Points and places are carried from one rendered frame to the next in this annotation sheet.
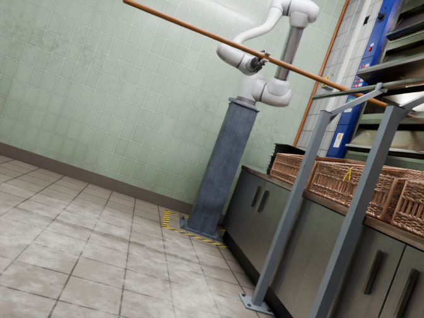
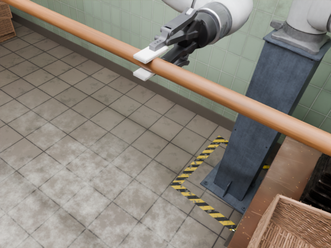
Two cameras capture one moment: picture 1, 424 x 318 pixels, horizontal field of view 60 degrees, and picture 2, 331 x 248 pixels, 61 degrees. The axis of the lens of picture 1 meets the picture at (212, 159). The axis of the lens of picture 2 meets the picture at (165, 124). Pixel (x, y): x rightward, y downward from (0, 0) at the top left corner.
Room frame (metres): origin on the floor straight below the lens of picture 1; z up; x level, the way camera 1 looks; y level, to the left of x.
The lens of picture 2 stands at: (1.71, -0.43, 1.47)
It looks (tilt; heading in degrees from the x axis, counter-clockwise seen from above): 44 degrees down; 41
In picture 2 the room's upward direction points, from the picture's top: 7 degrees clockwise
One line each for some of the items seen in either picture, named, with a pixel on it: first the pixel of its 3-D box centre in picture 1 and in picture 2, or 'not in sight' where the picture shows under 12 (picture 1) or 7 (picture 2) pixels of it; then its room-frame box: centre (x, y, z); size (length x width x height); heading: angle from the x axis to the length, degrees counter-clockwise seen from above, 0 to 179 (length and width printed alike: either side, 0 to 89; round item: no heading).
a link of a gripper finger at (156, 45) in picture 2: not in sight; (160, 39); (2.07, -0.08, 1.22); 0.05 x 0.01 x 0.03; 10
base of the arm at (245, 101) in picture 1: (242, 102); (298, 30); (2.83, -0.07, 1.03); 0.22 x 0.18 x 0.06; 97
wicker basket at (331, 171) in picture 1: (397, 189); not in sight; (1.55, -0.77, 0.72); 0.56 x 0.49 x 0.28; 12
